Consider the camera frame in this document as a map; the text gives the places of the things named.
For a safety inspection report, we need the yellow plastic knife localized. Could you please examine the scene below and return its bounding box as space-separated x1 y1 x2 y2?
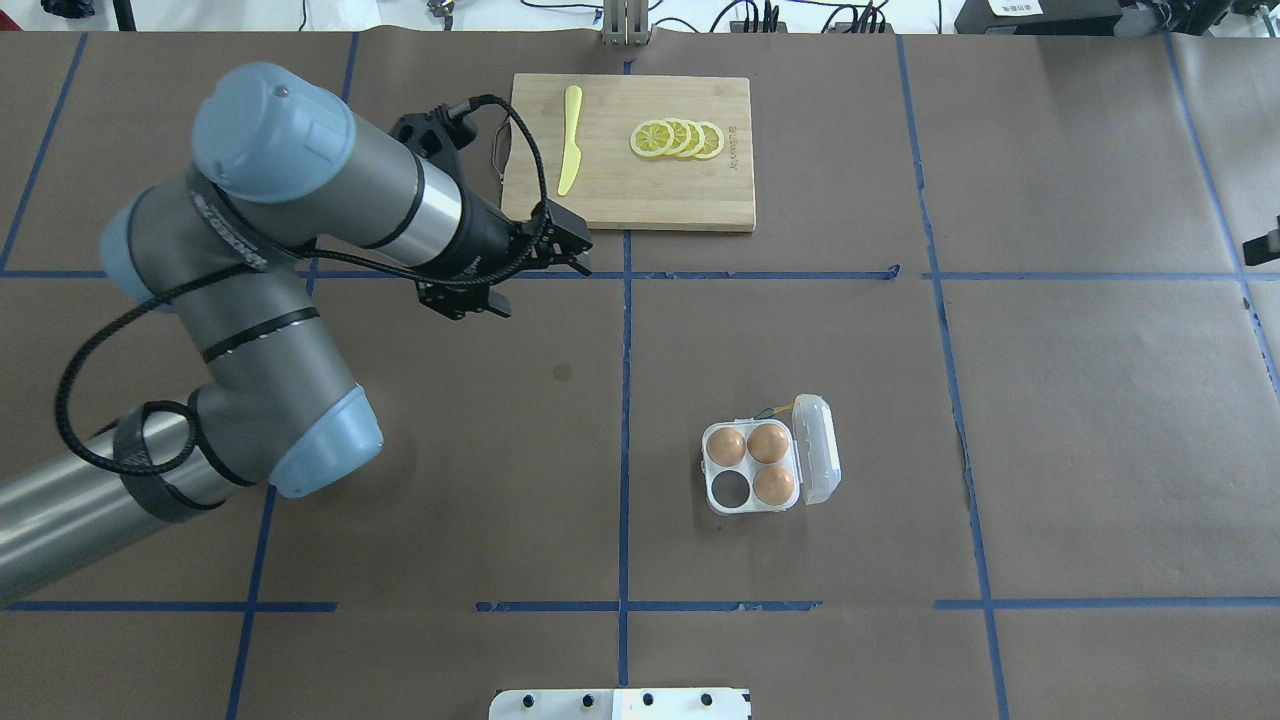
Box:
557 85 584 197

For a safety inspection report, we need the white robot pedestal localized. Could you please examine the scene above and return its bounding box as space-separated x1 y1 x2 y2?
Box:
488 687 754 719

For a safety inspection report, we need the wooden cutting board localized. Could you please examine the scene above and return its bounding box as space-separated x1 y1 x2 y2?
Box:
500 73 756 233

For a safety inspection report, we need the clear plastic egg box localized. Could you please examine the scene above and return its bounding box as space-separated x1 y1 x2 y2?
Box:
700 393 844 516

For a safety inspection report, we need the brown egg in box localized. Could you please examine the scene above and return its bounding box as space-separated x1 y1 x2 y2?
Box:
705 427 746 468
748 421 791 464

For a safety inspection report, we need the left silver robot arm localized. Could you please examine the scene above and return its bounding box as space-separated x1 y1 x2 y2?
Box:
3 61 593 605

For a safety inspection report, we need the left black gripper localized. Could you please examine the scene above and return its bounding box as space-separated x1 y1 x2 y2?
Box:
415 195 593 322

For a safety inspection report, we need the black box on table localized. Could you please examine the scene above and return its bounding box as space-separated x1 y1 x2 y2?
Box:
954 1 1167 37

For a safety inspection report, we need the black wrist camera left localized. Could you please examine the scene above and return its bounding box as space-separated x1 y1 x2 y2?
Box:
388 104 477 181

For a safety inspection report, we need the lemon slice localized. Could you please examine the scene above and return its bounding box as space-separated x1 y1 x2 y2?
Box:
678 120 707 158
692 122 724 160
628 120 676 158
663 118 692 156

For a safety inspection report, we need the aluminium frame post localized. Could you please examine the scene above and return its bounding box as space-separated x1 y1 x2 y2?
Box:
602 0 652 47

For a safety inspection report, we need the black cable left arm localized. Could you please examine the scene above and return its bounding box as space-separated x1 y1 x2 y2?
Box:
55 94 550 477

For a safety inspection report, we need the brown egg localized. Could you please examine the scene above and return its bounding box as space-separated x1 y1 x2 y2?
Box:
705 427 746 468
751 464 799 509
748 421 791 464

